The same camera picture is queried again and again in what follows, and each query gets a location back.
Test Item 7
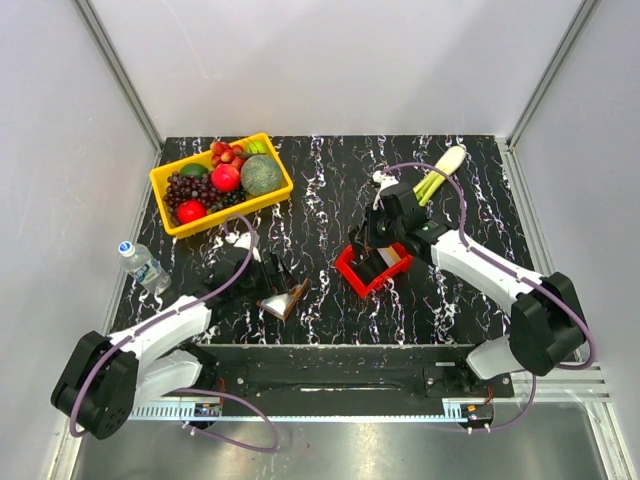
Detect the light blue credit card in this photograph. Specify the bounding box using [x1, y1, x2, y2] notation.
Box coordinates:
[261, 293, 294, 315]

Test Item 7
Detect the brown leather card holder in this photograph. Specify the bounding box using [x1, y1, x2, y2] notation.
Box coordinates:
[257, 279, 309, 321]

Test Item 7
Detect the red plastic card box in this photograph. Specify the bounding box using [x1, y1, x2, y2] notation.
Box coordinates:
[335, 244, 413, 298]

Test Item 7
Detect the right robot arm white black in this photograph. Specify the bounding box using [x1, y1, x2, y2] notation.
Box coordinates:
[349, 176, 593, 396]

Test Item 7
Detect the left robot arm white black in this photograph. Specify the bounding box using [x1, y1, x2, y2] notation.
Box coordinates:
[51, 247, 304, 440]

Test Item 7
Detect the black marble pattern mat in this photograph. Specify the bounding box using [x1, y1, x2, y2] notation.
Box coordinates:
[99, 133, 559, 347]

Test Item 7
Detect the green celery stalk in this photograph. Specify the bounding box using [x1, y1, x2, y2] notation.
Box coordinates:
[413, 146, 466, 207]

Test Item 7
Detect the red apple lower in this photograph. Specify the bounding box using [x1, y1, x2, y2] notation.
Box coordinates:
[176, 199, 207, 225]

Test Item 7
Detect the red apple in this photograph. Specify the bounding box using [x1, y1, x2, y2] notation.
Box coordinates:
[176, 199, 207, 225]
[211, 164, 241, 193]

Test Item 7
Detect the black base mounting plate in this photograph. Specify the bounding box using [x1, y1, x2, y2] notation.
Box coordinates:
[159, 363, 514, 400]

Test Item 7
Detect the green cantaloupe melon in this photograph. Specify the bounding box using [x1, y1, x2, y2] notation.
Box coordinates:
[241, 155, 283, 196]

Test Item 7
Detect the red apple upper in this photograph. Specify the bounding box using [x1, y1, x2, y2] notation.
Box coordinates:
[211, 164, 241, 193]

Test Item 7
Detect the clear plastic water bottle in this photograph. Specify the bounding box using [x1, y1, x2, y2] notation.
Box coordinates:
[118, 241, 171, 295]

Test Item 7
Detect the dark purple grape bunch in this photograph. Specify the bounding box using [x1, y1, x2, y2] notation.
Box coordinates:
[162, 172, 247, 226]

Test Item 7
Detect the dark green avocado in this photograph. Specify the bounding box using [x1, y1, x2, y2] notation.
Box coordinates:
[180, 163, 209, 178]

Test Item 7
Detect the red lychee cluster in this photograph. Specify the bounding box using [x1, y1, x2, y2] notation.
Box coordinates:
[210, 141, 245, 170]

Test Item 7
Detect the yellow plastic fruit tray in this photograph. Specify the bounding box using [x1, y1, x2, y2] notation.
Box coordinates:
[150, 133, 293, 238]

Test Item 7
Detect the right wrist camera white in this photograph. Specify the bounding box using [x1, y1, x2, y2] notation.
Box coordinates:
[372, 170, 399, 210]

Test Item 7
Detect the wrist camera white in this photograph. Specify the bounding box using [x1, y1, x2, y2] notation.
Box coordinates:
[372, 170, 399, 210]
[225, 232, 262, 262]

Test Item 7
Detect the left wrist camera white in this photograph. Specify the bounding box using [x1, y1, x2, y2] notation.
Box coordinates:
[225, 232, 262, 262]

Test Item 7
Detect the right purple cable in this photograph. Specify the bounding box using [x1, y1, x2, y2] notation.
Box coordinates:
[374, 162, 599, 434]

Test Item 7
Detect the purple cable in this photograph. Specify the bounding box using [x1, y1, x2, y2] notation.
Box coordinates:
[68, 213, 280, 454]
[374, 162, 599, 434]

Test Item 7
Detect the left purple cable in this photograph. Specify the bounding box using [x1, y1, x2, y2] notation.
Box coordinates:
[68, 213, 280, 454]

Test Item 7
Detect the aluminium frame rail front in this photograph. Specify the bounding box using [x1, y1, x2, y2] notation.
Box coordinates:
[67, 360, 612, 402]

